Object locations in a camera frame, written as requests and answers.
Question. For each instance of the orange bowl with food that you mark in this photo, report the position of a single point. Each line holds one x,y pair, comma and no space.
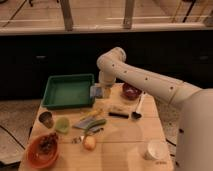
43,151

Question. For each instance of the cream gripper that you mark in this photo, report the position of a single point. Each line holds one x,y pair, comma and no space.
106,91

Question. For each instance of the blue sponge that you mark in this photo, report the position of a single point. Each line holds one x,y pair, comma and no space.
96,92

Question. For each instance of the yellow apple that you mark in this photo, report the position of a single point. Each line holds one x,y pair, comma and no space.
89,143

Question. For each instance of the light green cup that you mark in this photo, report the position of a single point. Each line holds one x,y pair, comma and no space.
62,125

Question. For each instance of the grey cloth piece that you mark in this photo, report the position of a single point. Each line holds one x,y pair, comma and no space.
84,123

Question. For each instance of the yellow handled tool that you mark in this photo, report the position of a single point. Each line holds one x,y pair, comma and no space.
94,112

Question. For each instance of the green cucumber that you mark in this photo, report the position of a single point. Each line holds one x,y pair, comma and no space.
94,124

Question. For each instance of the metal peeler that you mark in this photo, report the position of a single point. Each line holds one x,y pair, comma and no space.
91,132

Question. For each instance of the green plastic tray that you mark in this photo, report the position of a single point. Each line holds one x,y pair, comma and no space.
68,91

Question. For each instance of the dark red bowl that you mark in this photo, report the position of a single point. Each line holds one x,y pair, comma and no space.
130,92

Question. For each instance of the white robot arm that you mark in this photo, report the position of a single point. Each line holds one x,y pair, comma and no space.
194,151

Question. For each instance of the black and white ladle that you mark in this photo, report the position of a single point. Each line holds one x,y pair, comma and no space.
137,113

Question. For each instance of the metal cup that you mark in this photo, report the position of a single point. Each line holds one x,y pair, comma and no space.
46,119

